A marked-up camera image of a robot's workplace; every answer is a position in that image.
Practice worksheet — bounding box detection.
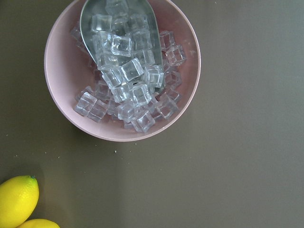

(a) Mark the pink bowl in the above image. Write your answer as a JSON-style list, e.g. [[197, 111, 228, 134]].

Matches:
[[44, 0, 201, 142]]

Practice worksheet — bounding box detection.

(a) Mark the clear ice cubes pile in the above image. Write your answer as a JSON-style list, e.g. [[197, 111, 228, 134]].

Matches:
[[74, 0, 180, 133]]

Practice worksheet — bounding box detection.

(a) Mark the metal ice scoop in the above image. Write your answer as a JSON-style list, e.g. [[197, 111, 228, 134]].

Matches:
[[80, 0, 162, 89]]

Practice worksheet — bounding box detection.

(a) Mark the yellow lemon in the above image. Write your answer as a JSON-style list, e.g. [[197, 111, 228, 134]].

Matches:
[[0, 175, 39, 228], [17, 218, 60, 228]]

